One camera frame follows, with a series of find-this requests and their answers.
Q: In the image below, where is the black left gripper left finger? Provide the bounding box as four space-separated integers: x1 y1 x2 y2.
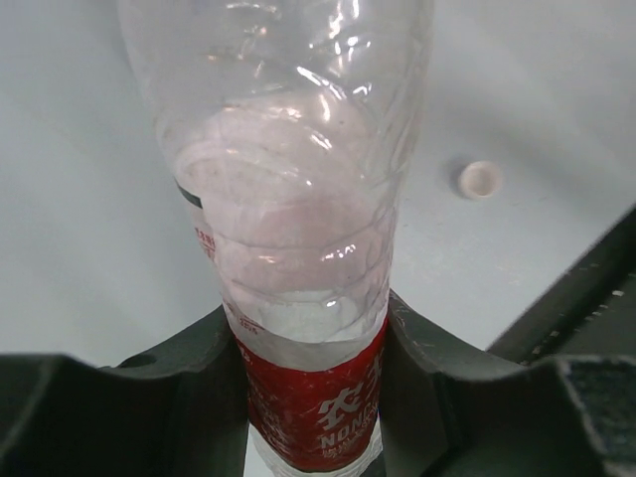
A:
1 309 248 476

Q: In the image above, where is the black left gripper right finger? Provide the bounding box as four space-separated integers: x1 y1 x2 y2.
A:
380 295 635 476

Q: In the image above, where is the white bottle cap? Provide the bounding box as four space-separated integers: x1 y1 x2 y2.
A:
457 161 503 200

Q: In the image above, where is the red label water bottle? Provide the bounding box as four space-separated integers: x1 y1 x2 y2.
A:
117 1 434 476

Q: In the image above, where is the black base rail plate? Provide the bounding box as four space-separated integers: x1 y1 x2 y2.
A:
488 210 635 365

